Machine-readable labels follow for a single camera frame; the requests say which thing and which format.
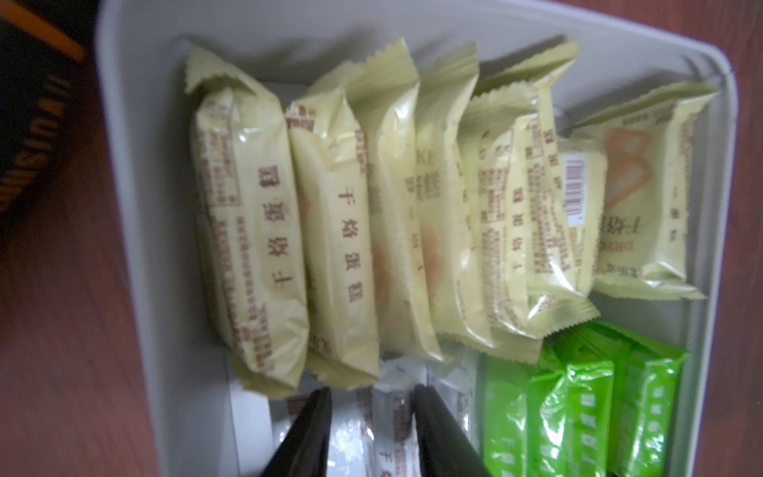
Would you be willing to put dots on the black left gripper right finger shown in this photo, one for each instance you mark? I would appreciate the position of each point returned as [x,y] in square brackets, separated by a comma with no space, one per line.
[444,449]

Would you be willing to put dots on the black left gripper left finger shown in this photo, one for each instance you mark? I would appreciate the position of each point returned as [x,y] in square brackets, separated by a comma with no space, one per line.
[305,449]

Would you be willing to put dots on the white cookie packet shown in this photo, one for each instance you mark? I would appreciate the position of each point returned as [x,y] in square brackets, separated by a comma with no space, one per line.
[373,430]

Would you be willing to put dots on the green cookie packet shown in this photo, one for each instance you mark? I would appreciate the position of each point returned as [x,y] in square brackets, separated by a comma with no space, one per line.
[646,380]
[506,417]
[569,410]

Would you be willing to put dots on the grey storage box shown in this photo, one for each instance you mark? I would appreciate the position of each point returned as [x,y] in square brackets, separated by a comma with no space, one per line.
[204,423]

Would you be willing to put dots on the pale yellow cookie packet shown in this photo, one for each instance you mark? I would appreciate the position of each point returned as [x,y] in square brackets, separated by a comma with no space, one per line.
[535,262]
[248,224]
[585,171]
[648,143]
[450,261]
[329,152]
[384,99]

